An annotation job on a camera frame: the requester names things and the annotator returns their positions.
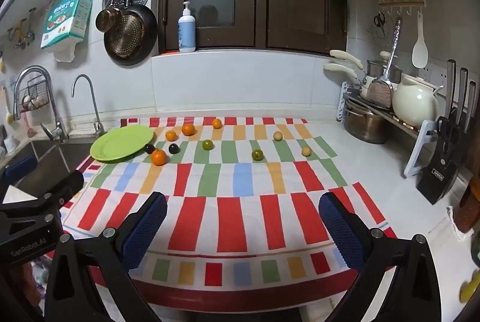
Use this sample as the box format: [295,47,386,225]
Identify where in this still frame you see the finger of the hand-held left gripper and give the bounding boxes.
[0,170,85,222]
[0,156,37,191]

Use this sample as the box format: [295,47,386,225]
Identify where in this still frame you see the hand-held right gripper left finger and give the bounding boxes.
[44,191,168,322]

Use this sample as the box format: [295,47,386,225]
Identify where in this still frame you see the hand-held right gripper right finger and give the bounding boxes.
[318,191,442,322]

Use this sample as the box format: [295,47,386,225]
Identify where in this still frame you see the green plate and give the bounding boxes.
[90,126,155,163]

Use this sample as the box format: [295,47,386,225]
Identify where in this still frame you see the steel sink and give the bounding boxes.
[0,139,94,195]

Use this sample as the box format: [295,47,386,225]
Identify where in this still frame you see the tall chrome pull-out faucet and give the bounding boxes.
[14,66,70,143]

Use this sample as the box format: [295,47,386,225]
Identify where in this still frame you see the small chrome faucet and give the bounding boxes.
[72,74,107,137]

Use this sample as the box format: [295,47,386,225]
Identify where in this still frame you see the striped colourful cloth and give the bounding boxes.
[62,116,398,298]

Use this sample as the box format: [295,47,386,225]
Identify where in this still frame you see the large steel stockpot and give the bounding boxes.
[343,99,391,146]

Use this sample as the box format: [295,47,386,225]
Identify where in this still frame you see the white steel dish rack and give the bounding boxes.
[339,81,439,179]

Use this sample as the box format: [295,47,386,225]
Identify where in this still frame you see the black knife block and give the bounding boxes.
[416,116,470,206]

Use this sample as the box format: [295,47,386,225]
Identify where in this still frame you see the brown wooden object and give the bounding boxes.
[451,181,480,233]

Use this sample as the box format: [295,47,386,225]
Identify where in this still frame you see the metal skimmer ladle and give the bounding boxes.
[365,17,403,110]

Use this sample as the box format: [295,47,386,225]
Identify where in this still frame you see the black kitchen shears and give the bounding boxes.
[436,116,460,158]

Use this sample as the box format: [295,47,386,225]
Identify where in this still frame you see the cream ceramic kettle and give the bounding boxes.
[392,73,445,128]

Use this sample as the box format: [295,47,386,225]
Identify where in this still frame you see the green paper towel pack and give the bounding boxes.
[40,0,94,62]

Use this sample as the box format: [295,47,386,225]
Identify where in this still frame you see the black frying pan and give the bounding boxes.
[103,0,158,67]

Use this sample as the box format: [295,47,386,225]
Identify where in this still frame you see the small copper pot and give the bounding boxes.
[95,0,122,33]

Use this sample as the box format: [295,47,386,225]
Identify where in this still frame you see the white rice paddle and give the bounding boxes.
[412,11,429,69]

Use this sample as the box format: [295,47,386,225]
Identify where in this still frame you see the white blue pump bottle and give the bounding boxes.
[178,2,196,53]

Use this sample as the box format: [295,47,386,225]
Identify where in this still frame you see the hanging black scissors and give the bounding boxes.
[373,12,387,38]

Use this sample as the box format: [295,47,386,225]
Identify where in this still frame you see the wire wall basket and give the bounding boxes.
[15,79,52,113]

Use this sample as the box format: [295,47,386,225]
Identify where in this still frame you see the bicycle-shaped wall hooks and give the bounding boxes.
[7,7,39,50]

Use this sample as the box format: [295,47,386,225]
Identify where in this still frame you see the steel saucepan cream handle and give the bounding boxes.
[329,50,403,83]

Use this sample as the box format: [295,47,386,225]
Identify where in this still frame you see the white wall outlet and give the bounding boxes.
[418,63,449,98]

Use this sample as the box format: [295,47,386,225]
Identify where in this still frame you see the steel handled knife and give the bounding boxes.
[465,81,478,132]
[446,60,457,114]
[455,68,470,122]

